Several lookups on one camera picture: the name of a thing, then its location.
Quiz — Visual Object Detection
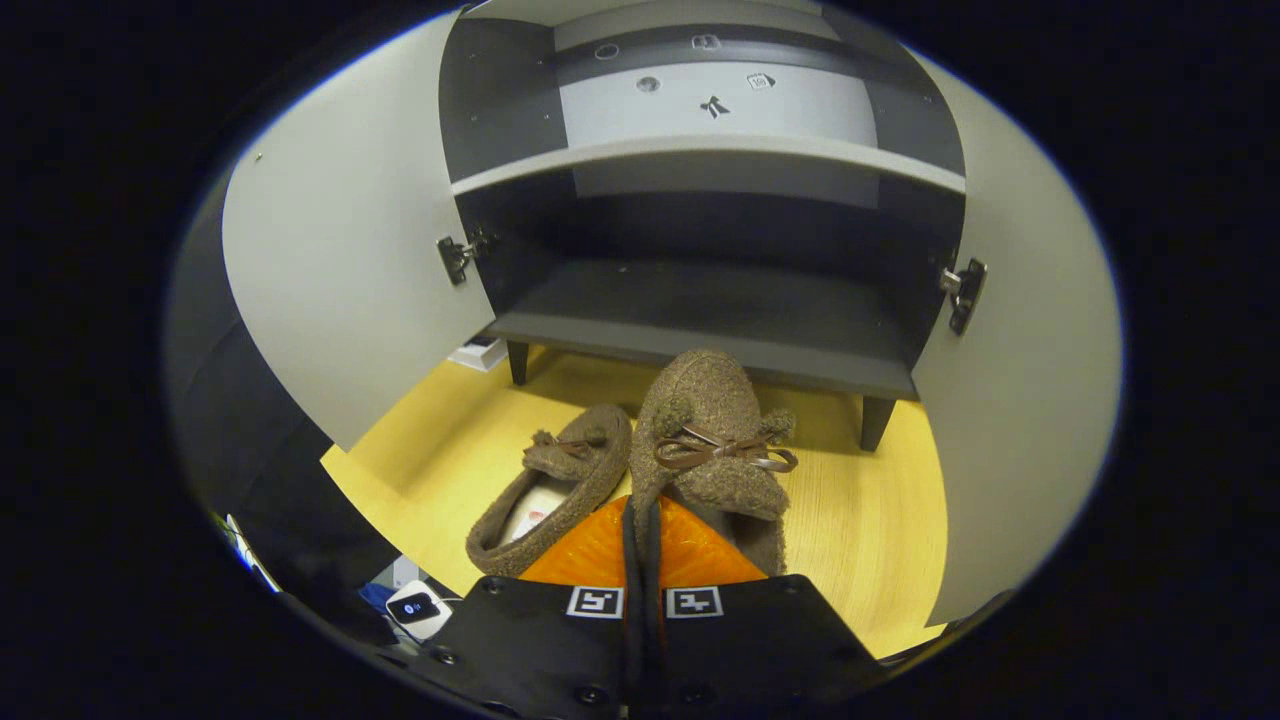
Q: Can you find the metal door hinge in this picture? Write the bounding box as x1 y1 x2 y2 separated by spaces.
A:
938 257 989 337
436 225 498 287

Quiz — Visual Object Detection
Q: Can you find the grey cabinet door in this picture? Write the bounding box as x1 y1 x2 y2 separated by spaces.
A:
908 45 1123 629
222 10 498 453

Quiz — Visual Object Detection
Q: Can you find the grey shoe cabinet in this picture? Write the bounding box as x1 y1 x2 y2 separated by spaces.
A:
438 0 969 453

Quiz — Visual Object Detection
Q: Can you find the white device with screen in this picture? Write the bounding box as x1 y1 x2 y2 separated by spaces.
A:
385 580 454 642

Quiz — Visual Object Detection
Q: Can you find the brown fuzzy shoe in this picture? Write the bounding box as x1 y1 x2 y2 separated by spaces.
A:
628 348 799 579
465 403 633 578

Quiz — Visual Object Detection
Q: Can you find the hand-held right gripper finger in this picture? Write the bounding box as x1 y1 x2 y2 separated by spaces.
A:
643 495 886 720
400 495 646 720

